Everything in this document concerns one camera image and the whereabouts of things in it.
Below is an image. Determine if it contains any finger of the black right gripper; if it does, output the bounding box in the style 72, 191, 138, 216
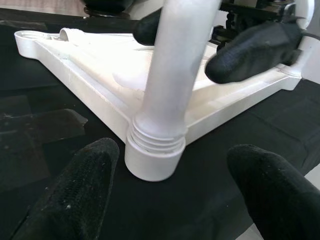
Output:
133, 7, 166, 47
204, 21, 305, 85

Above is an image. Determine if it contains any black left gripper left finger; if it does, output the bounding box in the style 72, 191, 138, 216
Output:
9, 136, 120, 240

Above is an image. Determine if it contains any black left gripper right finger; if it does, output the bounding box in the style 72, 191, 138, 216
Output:
226, 144, 320, 240

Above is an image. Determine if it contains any white plastic children table top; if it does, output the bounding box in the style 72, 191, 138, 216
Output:
13, 26, 303, 183

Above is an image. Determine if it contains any black round stool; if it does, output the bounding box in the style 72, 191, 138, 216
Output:
83, 0, 132, 19

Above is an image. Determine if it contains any black tablecloth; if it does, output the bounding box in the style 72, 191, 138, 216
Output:
0, 7, 320, 240

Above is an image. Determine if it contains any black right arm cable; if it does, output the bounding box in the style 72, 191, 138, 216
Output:
298, 29, 320, 41

